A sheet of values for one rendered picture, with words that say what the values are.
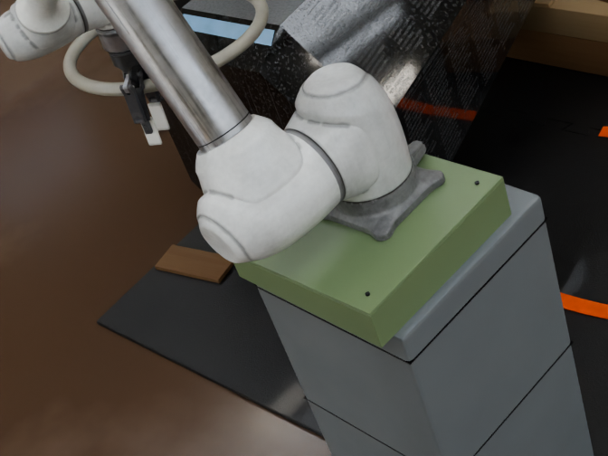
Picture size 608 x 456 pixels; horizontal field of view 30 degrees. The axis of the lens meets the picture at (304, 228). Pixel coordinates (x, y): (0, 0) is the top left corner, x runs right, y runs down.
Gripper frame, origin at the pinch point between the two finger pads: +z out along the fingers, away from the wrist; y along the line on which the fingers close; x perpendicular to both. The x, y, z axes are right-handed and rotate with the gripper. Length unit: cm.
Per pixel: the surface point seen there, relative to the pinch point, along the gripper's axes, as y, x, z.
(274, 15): 42.1, -17.8, -1.4
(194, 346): 18, 23, 85
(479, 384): -48, -71, 32
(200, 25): 47.3, 4.1, 1.5
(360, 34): 47, -36, 9
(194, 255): 53, 33, 81
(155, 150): 113, 67, 81
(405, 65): 45, -46, 18
